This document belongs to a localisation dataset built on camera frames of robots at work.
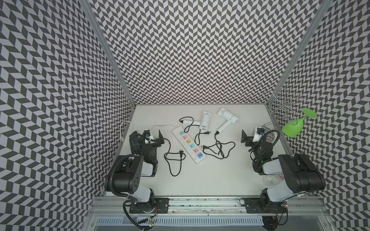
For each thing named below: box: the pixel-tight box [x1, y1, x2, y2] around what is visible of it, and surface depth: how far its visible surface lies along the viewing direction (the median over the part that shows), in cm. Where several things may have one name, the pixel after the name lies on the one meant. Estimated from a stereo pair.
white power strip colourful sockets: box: [171, 126, 207, 165], surface depth 95 cm
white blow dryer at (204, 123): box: [183, 111, 212, 131], surface depth 104 cm
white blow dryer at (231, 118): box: [216, 107, 239, 134], surface depth 104 cm
